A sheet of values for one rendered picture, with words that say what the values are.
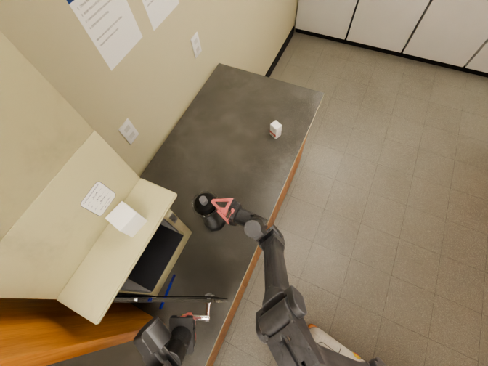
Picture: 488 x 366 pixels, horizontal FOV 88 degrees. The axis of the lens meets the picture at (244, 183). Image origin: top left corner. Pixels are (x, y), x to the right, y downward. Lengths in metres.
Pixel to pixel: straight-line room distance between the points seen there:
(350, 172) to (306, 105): 1.09
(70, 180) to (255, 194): 0.86
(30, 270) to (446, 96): 3.42
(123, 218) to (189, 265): 0.63
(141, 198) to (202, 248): 0.57
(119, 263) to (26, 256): 0.17
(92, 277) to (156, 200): 0.21
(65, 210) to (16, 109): 0.21
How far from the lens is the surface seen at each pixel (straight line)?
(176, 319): 0.82
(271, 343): 0.58
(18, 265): 0.61
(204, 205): 0.99
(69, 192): 0.58
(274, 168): 1.31
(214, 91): 1.65
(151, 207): 0.67
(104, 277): 0.67
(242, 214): 0.91
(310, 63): 3.30
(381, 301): 2.26
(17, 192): 0.53
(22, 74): 0.48
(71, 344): 0.70
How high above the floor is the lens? 2.09
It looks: 64 degrees down
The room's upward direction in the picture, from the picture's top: 8 degrees counter-clockwise
